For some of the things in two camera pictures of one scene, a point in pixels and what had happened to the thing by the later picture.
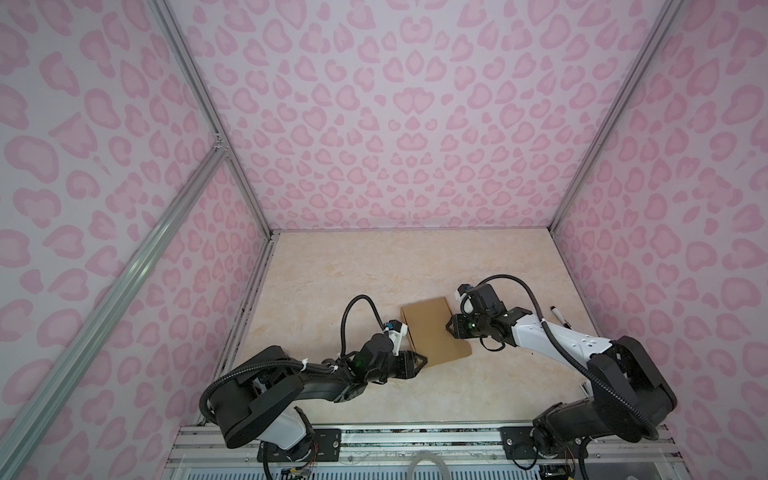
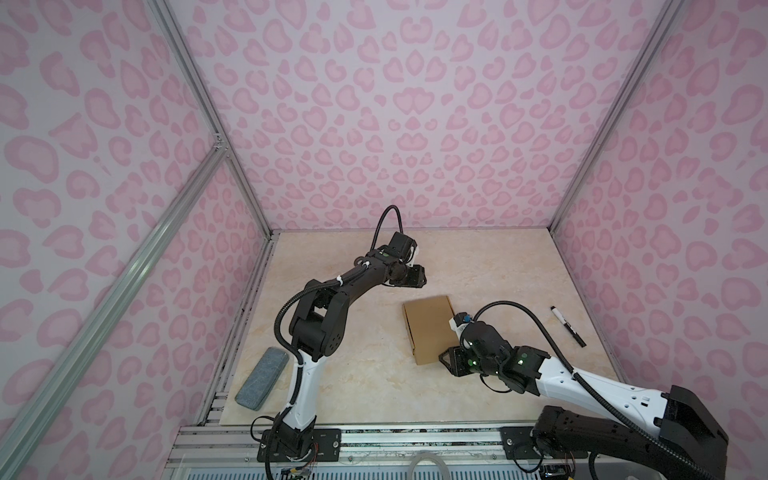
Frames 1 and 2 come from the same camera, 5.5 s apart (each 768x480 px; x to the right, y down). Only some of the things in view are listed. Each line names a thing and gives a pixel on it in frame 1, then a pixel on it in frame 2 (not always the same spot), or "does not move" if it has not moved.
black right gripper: [457, 329] to [453, 357]
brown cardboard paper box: [426, 324] does not move
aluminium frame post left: [222, 139] does not move
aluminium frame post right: [669, 17] does not move
